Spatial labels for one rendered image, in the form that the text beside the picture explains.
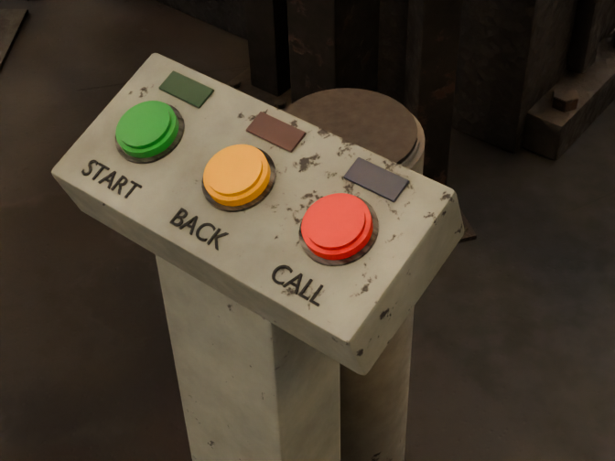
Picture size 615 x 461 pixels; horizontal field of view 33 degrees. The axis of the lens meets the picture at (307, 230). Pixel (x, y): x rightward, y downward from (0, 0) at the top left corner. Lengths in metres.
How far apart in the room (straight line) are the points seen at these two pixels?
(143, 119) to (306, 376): 0.20
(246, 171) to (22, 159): 1.07
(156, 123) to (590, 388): 0.79
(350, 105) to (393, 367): 0.24
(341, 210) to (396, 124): 0.22
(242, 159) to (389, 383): 0.37
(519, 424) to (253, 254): 0.71
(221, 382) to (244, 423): 0.04
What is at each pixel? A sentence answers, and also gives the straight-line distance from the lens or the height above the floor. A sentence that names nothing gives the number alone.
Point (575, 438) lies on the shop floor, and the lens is 1.25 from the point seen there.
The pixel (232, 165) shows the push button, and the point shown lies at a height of 0.61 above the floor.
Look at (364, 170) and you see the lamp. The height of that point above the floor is 0.62.
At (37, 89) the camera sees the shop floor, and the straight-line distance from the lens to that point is 1.81.
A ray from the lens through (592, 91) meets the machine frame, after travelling 1.64.
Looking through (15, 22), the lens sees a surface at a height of 0.01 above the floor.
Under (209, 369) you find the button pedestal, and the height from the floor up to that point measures 0.45.
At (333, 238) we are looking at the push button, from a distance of 0.57.
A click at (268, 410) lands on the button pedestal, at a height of 0.44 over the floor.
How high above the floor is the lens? 1.00
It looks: 43 degrees down
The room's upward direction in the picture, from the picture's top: 2 degrees counter-clockwise
